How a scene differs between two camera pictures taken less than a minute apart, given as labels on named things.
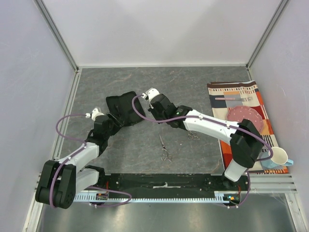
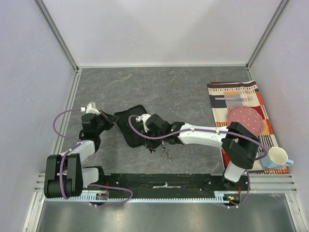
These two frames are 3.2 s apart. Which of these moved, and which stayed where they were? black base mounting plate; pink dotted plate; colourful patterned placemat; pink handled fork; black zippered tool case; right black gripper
Moved: right black gripper; black zippered tool case
Stayed: pink handled fork; pink dotted plate; black base mounting plate; colourful patterned placemat
